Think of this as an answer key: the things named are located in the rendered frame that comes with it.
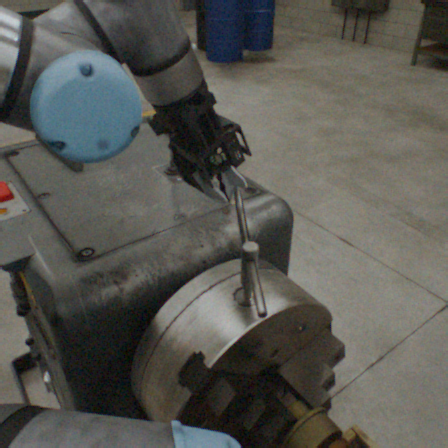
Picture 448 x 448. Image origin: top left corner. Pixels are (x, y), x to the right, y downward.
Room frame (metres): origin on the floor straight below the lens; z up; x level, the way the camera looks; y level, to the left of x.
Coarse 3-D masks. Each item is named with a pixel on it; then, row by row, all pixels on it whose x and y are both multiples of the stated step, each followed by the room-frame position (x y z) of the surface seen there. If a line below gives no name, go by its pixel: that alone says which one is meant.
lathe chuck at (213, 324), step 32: (224, 288) 0.45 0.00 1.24; (288, 288) 0.46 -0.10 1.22; (192, 320) 0.41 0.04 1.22; (224, 320) 0.39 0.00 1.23; (256, 320) 0.39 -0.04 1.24; (288, 320) 0.42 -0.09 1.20; (320, 320) 0.46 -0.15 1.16; (160, 352) 0.39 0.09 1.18; (192, 352) 0.36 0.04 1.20; (224, 352) 0.35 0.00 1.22; (256, 352) 0.39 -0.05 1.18; (288, 352) 0.42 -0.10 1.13; (160, 384) 0.35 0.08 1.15; (160, 416) 0.33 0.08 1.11; (192, 416) 0.32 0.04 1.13
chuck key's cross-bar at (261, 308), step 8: (240, 192) 0.56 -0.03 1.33; (240, 200) 0.54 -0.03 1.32; (240, 208) 0.53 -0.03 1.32; (240, 216) 0.51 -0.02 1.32; (240, 224) 0.50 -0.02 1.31; (240, 232) 0.49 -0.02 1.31; (248, 240) 0.47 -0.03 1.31; (248, 264) 0.42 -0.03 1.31; (248, 272) 0.40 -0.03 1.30; (256, 272) 0.40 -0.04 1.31; (256, 280) 0.39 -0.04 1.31; (256, 288) 0.37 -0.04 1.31; (256, 296) 0.36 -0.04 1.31; (256, 304) 0.35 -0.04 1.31; (264, 304) 0.35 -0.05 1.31; (264, 312) 0.33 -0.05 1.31
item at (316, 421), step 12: (288, 408) 0.35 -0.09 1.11; (300, 408) 0.35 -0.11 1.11; (324, 408) 0.35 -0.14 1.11; (300, 420) 0.32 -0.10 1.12; (312, 420) 0.32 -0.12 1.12; (324, 420) 0.33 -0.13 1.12; (288, 432) 0.31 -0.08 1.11; (300, 432) 0.31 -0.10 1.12; (312, 432) 0.31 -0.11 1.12; (324, 432) 0.31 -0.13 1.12; (336, 432) 0.31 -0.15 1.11; (288, 444) 0.30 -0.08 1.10; (300, 444) 0.30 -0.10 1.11; (312, 444) 0.29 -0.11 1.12; (324, 444) 0.30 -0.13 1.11; (336, 444) 0.29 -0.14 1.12; (348, 444) 0.30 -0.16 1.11
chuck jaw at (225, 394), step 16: (192, 368) 0.35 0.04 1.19; (208, 368) 0.34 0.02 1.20; (192, 384) 0.34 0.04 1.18; (208, 384) 0.34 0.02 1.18; (224, 384) 0.33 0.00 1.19; (240, 384) 0.34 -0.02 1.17; (256, 384) 0.36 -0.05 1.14; (208, 400) 0.32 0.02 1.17; (224, 400) 0.31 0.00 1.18; (240, 400) 0.32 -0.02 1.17; (256, 400) 0.33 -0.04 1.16; (272, 400) 0.34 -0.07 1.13; (224, 416) 0.30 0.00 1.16; (240, 416) 0.32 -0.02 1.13; (256, 416) 0.31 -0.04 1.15; (272, 416) 0.32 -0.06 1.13; (288, 416) 0.32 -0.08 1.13; (272, 432) 0.31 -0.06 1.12
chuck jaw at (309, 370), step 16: (320, 336) 0.46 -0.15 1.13; (304, 352) 0.43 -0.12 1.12; (320, 352) 0.43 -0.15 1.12; (336, 352) 0.43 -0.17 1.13; (272, 368) 0.43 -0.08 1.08; (288, 368) 0.41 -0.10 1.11; (304, 368) 0.41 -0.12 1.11; (320, 368) 0.40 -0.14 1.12; (288, 384) 0.39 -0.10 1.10; (304, 384) 0.38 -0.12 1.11; (320, 384) 0.38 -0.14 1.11; (304, 400) 0.37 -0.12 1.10; (320, 400) 0.36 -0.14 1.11
